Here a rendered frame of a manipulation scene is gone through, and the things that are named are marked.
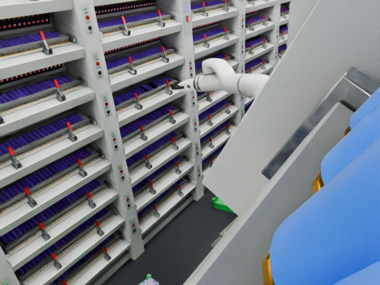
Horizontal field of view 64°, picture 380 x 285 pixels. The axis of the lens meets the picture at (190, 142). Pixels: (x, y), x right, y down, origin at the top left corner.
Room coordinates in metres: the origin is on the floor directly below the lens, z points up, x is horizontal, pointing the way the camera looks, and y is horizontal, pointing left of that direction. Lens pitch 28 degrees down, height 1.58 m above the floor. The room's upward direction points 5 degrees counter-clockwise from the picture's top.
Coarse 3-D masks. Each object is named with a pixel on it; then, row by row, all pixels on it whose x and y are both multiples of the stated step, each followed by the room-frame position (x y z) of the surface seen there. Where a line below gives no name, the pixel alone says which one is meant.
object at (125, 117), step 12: (168, 72) 2.04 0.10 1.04; (132, 84) 1.80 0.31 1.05; (156, 96) 1.78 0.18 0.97; (168, 96) 1.80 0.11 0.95; (180, 96) 1.91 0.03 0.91; (132, 108) 1.62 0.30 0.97; (144, 108) 1.64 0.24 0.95; (156, 108) 1.72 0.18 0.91; (120, 120) 1.49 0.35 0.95; (132, 120) 1.57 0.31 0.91
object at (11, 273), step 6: (0, 246) 0.93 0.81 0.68; (0, 252) 0.93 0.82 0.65; (0, 258) 0.92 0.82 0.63; (6, 258) 0.93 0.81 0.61; (6, 264) 0.93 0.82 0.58; (0, 270) 0.90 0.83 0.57; (6, 270) 0.92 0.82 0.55; (12, 270) 0.93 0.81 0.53; (0, 276) 0.90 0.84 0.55; (6, 276) 0.91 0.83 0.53; (12, 276) 0.93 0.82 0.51; (12, 282) 0.92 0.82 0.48; (18, 282) 0.93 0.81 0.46
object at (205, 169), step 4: (224, 144) 2.48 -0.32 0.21; (220, 148) 2.41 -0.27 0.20; (216, 152) 2.35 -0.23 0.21; (220, 152) 2.35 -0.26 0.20; (208, 156) 2.28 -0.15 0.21; (212, 156) 2.29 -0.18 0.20; (216, 156) 2.30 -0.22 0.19; (204, 160) 2.23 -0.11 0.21; (208, 160) 2.22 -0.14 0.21; (212, 160) 2.18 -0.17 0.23; (204, 164) 2.17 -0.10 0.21; (208, 164) 2.20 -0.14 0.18; (212, 164) 2.17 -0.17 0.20; (204, 168) 2.14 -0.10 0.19; (208, 168) 2.16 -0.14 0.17; (204, 172) 2.10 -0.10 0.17; (204, 176) 2.06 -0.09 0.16
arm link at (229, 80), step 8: (208, 64) 1.40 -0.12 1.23; (216, 64) 1.36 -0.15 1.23; (224, 64) 1.36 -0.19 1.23; (208, 72) 1.43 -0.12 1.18; (216, 72) 1.34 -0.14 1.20; (224, 72) 1.33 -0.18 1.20; (232, 72) 1.33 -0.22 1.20; (224, 80) 1.30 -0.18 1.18; (232, 80) 1.25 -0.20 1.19; (224, 88) 1.29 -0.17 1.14; (232, 88) 1.24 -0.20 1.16
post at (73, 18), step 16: (80, 0) 1.43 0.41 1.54; (64, 16) 1.46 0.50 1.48; (80, 16) 1.41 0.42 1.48; (80, 32) 1.41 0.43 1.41; (96, 32) 1.46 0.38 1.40; (96, 48) 1.45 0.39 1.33; (80, 64) 1.44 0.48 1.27; (96, 80) 1.42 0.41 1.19; (96, 96) 1.40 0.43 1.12; (112, 96) 1.47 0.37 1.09; (96, 112) 1.42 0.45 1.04; (112, 112) 1.46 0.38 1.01; (112, 128) 1.44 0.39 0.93; (112, 160) 1.41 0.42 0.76; (112, 176) 1.42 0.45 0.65; (128, 176) 1.47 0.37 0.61; (128, 224) 1.42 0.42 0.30
